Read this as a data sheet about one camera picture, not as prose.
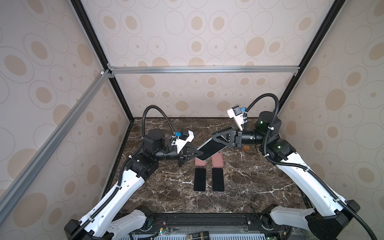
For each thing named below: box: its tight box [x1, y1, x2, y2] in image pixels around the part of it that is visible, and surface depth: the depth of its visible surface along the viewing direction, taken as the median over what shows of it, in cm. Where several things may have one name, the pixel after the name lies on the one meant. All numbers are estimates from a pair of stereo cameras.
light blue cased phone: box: [196, 137, 228, 161], surface depth 59 cm
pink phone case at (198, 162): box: [194, 157, 207, 166], surface depth 97 cm
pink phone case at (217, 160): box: [211, 151, 224, 168], surface depth 97 cm
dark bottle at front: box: [186, 231, 210, 240], surface depth 69 cm
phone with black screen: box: [212, 168, 225, 192], surface depth 89 cm
